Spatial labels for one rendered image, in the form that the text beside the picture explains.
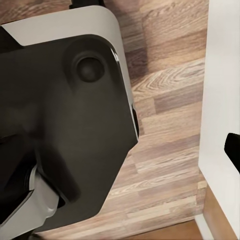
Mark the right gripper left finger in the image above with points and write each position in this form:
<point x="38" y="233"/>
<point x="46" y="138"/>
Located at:
<point x="12" y="150"/>

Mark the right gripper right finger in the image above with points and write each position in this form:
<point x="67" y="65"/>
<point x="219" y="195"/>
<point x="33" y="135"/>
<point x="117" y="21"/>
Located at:
<point x="232" y="149"/>

